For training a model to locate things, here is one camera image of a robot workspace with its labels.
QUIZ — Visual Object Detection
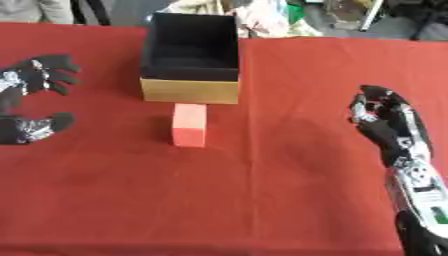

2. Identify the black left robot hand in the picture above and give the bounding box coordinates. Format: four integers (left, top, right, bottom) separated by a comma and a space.
0, 54, 83, 146

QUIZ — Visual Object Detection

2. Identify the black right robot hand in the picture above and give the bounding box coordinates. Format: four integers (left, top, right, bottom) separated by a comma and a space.
346, 84, 434, 169

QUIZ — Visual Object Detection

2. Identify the tan box with black inside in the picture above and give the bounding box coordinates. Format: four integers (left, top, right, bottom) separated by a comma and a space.
138, 12, 242, 105

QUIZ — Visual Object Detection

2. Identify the person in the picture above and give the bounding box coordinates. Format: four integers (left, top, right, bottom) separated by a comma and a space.
0, 0, 76, 25

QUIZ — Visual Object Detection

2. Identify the black tripod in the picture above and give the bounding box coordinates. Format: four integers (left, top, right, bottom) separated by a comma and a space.
68, 0, 112, 27

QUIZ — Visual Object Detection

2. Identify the black chair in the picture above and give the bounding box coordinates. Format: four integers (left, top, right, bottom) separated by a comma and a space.
383, 0, 448, 42

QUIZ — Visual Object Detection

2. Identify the red rectangular block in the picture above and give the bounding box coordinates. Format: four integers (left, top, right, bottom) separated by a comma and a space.
169, 102, 209, 149

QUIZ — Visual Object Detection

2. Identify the white plastic bag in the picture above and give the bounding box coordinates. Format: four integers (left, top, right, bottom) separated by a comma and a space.
157, 0, 324, 39

